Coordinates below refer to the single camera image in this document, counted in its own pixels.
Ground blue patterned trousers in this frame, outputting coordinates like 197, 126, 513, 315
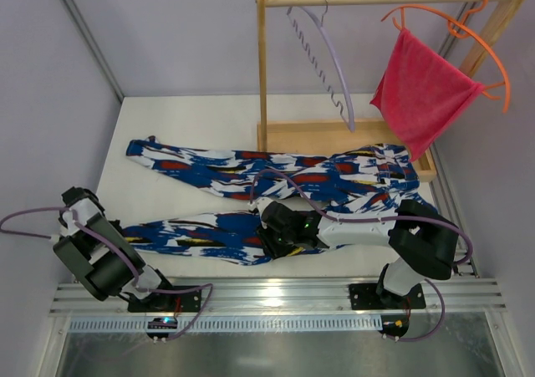
123, 136, 426, 266

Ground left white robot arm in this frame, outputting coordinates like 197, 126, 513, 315
53, 186, 172, 311

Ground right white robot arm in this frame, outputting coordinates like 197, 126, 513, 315
252, 197, 460, 309

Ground lilac clothes hanger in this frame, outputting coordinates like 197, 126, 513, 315
286, 0, 356, 133

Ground orange clothes hanger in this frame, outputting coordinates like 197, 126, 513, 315
381, 0, 511, 114

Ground wooden clothes rack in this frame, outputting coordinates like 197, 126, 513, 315
254, 0, 532, 183

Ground pink cloth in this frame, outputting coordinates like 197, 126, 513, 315
370, 28, 484, 162

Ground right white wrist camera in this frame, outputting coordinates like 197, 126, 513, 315
248, 197, 275, 217

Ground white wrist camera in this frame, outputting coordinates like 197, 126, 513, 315
248, 197, 275, 217
48, 211, 80, 243

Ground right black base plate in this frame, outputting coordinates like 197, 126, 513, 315
349, 283, 426, 310

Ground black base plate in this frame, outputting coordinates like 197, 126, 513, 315
127, 290, 201, 313
349, 283, 426, 310

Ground slotted cable duct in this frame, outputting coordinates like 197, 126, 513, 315
68, 314, 383, 334

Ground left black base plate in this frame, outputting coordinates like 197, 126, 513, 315
127, 290, 201, 313

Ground aluminium mounting rail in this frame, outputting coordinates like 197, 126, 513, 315
49, 275, 507, 317

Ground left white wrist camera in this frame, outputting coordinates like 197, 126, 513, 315
48, 211, 80, 243

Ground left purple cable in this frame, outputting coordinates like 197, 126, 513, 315
0, 206, 214, 341

